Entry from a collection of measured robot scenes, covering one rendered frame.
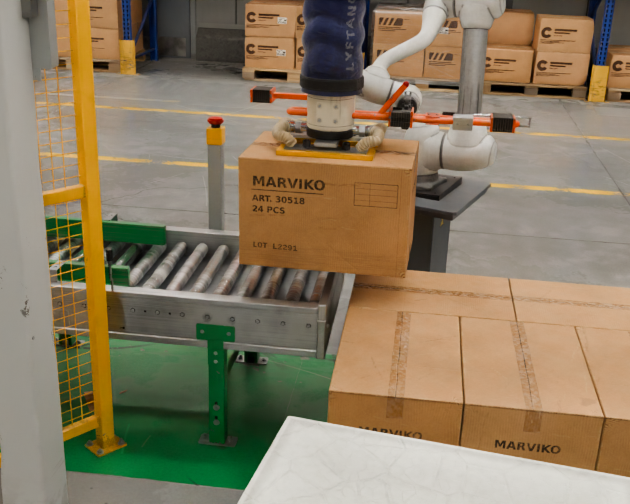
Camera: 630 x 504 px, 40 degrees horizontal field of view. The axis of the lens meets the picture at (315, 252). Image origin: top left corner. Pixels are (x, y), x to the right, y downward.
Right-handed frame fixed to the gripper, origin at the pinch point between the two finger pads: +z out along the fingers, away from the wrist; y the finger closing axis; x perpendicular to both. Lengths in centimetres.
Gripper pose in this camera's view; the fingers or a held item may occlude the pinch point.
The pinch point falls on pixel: (405, 117)
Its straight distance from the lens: 312.1
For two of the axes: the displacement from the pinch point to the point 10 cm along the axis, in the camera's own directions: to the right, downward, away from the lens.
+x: -9.9, -0.8, 1.1
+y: -0.3, 9.3, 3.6
